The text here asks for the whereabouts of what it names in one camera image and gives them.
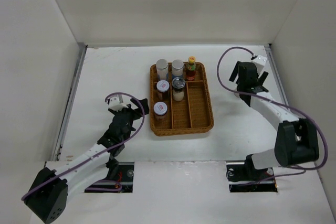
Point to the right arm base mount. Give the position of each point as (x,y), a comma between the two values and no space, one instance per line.
(244,178)

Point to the white shaker silver cap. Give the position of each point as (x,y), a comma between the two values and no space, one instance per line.
(178,86)

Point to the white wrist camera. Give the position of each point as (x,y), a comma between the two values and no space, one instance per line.
(116,103)
(259,61)

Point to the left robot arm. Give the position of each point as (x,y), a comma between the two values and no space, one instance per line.
(52,188)

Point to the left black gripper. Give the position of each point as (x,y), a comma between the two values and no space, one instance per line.
(135,112)

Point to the red label jar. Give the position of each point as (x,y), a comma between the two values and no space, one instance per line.
(163,89)
(160,111)

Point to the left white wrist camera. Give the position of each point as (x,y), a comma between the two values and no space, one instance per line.
(116,103)

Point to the red sauce bottle yellow cap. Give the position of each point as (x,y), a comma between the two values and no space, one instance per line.
(191,69)

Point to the purple label spice jar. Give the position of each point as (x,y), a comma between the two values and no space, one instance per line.
(162,69)

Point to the brown wicker divided tray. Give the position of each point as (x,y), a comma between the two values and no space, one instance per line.
(192,115)

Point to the blue label spice jar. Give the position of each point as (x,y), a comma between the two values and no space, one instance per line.
(177,69)

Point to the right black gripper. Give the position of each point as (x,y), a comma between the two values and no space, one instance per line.
(262,77)

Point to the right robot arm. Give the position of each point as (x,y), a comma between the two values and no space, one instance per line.
(296,140)

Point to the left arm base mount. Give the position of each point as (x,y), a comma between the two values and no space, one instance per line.
(119,179)

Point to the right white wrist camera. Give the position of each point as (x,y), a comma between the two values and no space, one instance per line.
(259,61)

